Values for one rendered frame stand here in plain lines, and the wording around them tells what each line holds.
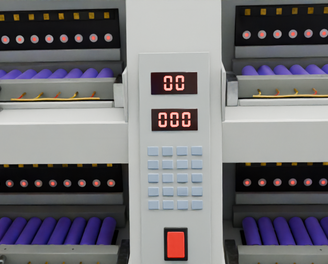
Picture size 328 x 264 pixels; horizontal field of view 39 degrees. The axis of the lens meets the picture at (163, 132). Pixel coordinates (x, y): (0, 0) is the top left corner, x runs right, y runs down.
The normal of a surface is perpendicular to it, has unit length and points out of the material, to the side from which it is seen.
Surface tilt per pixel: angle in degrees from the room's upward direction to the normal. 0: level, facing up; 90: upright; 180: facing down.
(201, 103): 90
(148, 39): 90
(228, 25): 90
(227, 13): 90
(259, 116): 17
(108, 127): 107
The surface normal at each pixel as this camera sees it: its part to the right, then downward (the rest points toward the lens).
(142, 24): -0.05, 0.05
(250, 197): -0.04, 0.35
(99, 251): -0.03, -0.94
